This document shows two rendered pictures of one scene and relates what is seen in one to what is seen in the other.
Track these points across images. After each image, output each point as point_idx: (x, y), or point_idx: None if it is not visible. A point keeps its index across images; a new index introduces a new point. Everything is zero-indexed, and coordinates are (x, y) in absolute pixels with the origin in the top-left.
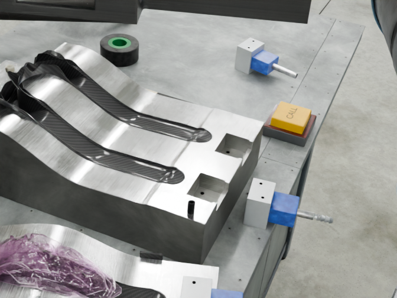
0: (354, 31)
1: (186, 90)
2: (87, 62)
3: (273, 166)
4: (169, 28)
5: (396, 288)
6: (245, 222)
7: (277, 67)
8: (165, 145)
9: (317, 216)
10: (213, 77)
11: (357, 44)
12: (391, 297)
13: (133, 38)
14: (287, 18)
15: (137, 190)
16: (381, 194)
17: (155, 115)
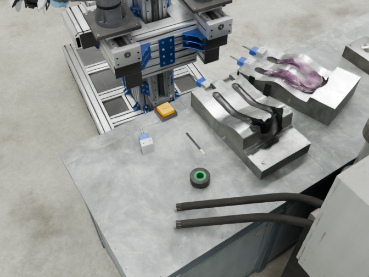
0: (70, 151)
1: (186, 147)
2: (240, 124)
3: (186, 103)
4: (158, 193)
5: (222, 23)
6: None
7: (143, 133)
8: (229, 97)
9: (195, 76)
10: (168, 150)
11: None
12: (222, 26)
13: (191, 175)
14: None
15: (247, 86)
16: (16, 249)
17: (223, 109)
